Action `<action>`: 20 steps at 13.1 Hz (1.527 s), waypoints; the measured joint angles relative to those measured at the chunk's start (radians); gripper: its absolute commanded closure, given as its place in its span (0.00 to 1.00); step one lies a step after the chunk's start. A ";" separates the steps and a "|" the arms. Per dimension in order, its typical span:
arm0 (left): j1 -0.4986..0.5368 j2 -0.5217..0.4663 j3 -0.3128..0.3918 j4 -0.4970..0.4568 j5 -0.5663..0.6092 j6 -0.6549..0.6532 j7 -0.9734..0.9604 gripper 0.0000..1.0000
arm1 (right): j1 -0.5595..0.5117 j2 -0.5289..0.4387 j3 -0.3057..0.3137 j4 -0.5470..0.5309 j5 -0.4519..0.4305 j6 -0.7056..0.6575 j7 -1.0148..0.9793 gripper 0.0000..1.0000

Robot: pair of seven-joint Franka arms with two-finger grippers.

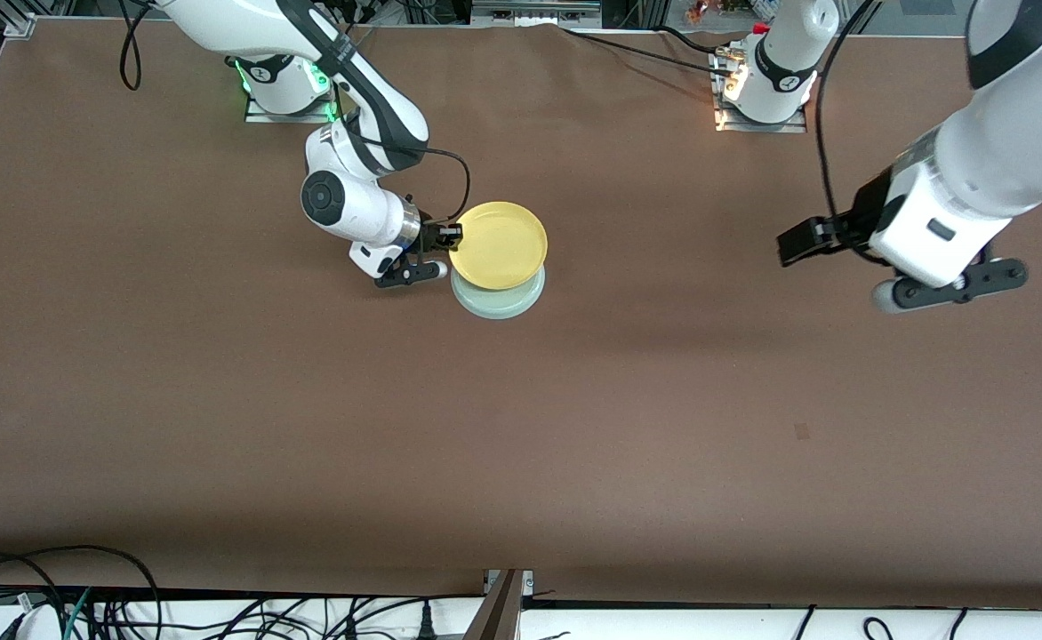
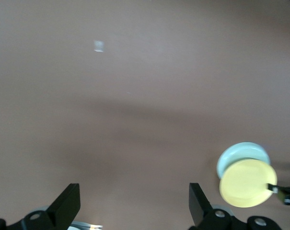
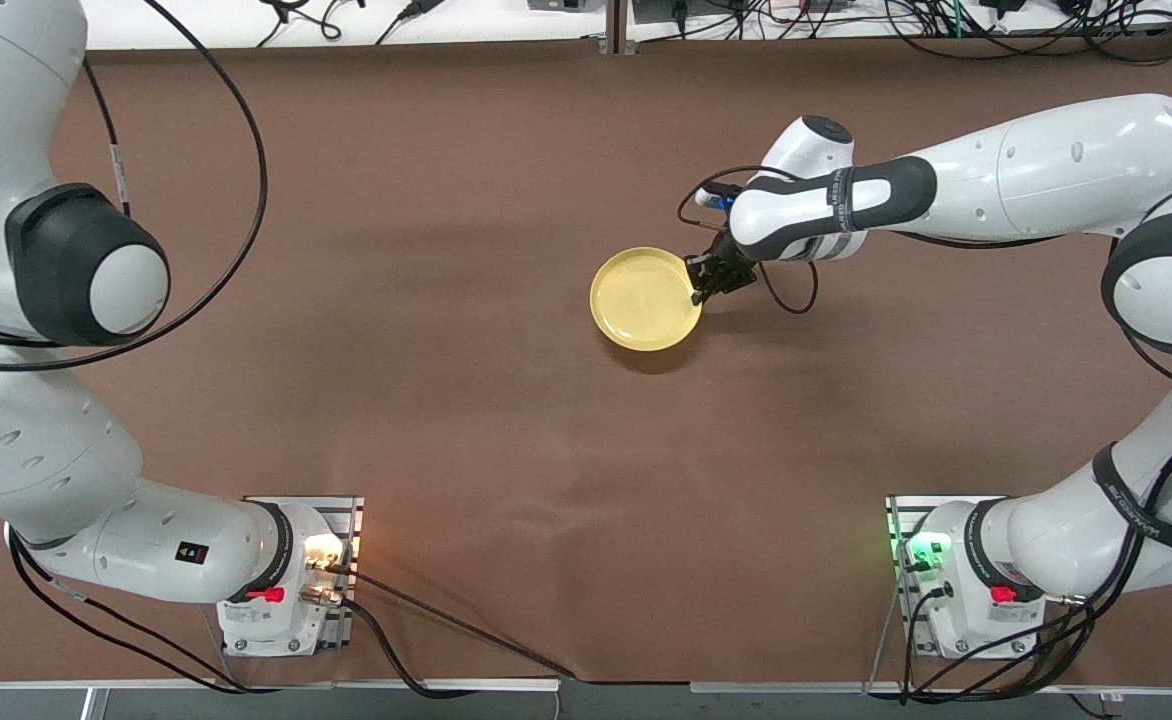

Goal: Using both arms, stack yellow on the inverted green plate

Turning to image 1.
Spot yellow plate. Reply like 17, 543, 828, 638
448, 201, 549, 292

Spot pale green plate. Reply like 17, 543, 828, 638
449, 263, 547, 321

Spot brown table mat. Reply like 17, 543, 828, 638
0, 18, 1042, 611

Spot colourful small toys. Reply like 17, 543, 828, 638
685, 0, 776, 24

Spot aluminium profile beam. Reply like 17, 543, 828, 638
462, 569, 527, 640

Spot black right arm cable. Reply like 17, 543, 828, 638
119, 0, 472, 228

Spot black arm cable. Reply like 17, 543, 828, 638
815, 0, 883, 260
119, 0, 472, 228

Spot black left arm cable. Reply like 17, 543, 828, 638
815, 0, 883, 260

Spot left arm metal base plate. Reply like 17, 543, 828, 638
714, 44, 809, 135

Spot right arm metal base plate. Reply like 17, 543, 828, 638
244, 53, 338, 124

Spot short black tabletop cable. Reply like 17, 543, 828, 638
654, 22, 735, 56

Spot long black tabletop cable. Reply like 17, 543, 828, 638
559, 25, 737, 79

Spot black looped cable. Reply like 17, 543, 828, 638
0, 544, 164, 640

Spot teal cable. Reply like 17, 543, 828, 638
62, 587, 93, 640

